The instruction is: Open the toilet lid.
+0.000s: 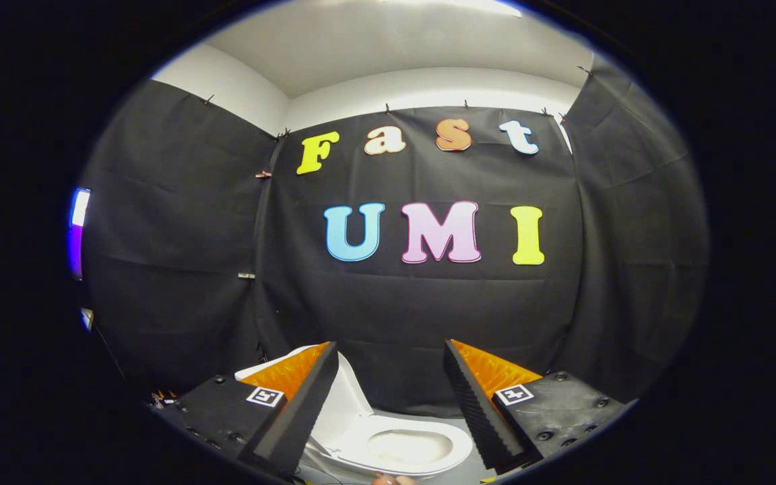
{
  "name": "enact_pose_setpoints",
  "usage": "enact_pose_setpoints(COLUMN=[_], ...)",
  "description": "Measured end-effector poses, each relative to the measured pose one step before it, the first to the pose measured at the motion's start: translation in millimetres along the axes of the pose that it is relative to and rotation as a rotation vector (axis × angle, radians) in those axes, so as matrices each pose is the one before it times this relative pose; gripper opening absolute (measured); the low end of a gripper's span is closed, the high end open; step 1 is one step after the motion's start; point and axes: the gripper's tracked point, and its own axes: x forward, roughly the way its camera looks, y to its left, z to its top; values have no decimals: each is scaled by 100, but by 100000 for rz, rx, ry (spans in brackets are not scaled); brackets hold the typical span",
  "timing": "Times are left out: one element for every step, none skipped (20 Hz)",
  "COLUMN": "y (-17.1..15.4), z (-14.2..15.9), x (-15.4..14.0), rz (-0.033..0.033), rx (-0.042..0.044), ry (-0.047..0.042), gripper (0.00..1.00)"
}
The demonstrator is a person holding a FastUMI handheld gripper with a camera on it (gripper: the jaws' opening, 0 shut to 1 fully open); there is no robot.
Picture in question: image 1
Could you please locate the lit screen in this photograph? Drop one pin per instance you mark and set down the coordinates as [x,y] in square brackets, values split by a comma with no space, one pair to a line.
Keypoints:
[78,222]

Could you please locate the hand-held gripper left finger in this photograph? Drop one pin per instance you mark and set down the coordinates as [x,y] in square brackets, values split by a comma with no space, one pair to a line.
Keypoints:
[304,404]

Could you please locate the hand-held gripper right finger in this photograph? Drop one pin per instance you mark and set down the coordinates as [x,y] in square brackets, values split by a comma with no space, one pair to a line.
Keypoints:
[475,407]

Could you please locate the black backdrop cloth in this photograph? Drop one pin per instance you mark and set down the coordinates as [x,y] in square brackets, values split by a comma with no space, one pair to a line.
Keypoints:
[428,310]

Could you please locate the white toilet bowl with seat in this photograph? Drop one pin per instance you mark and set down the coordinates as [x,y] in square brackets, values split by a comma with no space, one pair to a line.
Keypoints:
[455,448]

